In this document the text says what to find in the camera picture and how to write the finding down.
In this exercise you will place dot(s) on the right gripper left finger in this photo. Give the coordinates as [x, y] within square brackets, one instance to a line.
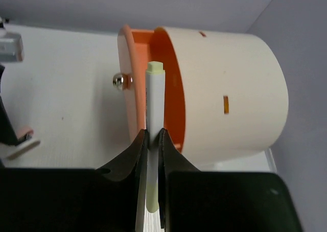
[120, 198]

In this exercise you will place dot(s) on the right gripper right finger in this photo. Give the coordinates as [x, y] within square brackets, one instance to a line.
[174, 171]

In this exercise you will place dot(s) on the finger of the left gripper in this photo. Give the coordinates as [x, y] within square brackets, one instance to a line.
[7, 129]

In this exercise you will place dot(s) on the white pen pale cap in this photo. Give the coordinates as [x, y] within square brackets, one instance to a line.
[155, 107]

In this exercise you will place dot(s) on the cream cylindrical desk organizer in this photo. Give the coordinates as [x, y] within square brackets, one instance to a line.
[226, 96]

